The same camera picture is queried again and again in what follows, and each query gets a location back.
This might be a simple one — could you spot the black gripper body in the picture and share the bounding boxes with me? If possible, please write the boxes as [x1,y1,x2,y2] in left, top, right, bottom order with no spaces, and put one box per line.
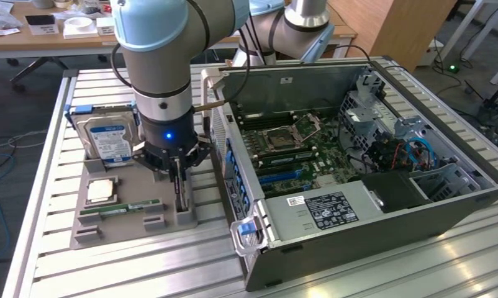
[141,110,201,152]

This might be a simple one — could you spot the black graphics card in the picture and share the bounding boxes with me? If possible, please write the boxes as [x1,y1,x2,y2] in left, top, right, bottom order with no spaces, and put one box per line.
[170,161,193,218]

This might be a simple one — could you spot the grey parts rack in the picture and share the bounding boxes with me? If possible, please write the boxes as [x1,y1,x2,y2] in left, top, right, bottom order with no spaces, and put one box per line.
[70,155,201,251]

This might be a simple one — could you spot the hard disk with blue carrier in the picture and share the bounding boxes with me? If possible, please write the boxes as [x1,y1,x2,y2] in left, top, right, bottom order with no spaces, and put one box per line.
[64,102,142,170]

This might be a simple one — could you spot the silver CPU chip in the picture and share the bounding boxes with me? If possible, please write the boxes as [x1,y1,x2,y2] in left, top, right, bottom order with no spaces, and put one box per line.
[86,179,117,201]

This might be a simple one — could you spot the CPU socket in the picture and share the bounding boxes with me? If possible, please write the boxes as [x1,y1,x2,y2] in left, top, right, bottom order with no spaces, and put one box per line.
[263,125,306,153]

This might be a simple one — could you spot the silver chipset heatsink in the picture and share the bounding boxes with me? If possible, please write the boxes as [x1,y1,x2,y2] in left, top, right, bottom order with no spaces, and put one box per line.
[317,174,342,188]

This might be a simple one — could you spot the grey power supply unit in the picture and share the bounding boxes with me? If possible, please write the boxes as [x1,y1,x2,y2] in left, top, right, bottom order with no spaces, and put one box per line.
[255,181,385,245]

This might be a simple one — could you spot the green motherboard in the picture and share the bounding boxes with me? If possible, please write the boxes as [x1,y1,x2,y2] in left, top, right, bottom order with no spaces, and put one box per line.
[231,102,370,199]

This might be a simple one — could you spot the plain white box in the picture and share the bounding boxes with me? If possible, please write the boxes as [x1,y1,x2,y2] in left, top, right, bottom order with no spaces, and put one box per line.
[95,17,118,37]

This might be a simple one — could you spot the black chair base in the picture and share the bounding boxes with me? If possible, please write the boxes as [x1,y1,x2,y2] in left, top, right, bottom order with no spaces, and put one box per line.
[8,55,74,93]

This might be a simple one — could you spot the white tape roll on base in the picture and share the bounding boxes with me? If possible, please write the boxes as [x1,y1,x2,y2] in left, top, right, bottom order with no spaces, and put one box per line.
[63,17,101,40]

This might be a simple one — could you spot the silver perforated drive cage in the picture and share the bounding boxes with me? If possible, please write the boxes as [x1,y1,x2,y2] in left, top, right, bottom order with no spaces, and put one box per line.
[340,89,434,147]

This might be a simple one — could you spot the white box with black top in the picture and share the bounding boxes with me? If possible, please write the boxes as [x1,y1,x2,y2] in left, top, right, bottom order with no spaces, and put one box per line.
[24,14,62,36]

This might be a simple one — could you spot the black plastic air shroud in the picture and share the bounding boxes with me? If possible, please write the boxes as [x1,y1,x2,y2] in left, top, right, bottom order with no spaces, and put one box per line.
[361,171,434,214]

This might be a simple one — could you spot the dark grey PC case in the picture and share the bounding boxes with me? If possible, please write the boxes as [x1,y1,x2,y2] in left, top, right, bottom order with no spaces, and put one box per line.
[201,58,498,292]

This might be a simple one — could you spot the clear plastic bag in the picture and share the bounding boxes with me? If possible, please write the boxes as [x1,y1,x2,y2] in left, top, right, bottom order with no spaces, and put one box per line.
[0,1,26,29]

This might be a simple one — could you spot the silver disk bay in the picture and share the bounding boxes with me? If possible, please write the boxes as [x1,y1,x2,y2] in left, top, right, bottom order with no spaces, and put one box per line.
[410,163,482,202]

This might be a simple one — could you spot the wooden cabinet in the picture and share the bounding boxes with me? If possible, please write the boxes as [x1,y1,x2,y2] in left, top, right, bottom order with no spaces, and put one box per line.
[328,0,460,72]

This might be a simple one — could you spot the white box with red button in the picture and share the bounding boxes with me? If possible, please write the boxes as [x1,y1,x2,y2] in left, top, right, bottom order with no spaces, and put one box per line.
[425,37,448,68]

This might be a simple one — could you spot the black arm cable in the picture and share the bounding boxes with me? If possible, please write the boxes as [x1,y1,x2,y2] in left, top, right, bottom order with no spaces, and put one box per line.
[222,18,262,105]

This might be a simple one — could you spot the white floor cable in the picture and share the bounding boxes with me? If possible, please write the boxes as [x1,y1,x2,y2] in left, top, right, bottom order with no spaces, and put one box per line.
[0,130,47,150]

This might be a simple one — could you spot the blue floor cable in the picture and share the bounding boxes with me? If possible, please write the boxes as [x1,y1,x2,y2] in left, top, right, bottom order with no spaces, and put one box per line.
[0,148,18,268]

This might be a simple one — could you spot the red wire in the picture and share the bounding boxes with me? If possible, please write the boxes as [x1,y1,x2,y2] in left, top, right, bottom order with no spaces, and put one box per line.
[392,139,404,170]

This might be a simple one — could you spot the blue data wire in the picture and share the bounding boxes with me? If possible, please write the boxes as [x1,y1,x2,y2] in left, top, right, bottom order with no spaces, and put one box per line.
[408,136,441,171]

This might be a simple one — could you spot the white table frame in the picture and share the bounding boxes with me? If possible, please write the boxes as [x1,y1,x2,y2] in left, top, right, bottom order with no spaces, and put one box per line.
[437,0,498,84]

